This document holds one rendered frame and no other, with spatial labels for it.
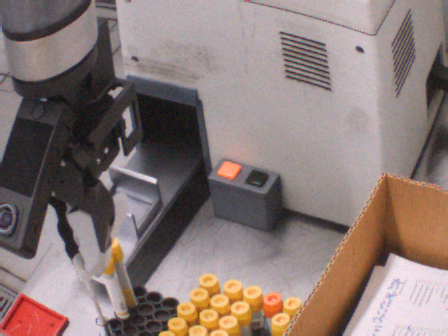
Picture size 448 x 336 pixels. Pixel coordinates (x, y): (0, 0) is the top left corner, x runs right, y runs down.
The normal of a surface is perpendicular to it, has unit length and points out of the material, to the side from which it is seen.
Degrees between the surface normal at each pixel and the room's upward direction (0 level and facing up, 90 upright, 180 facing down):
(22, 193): 29
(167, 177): 0
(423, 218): 88
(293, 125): 90
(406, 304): 2
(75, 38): 90
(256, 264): 0
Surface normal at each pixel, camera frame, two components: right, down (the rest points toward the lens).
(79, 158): 0.47, -0.40
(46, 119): -0.31, -0.32
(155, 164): -0.11, -0.72
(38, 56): -0.02, 0.69
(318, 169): -0.47, 0.64
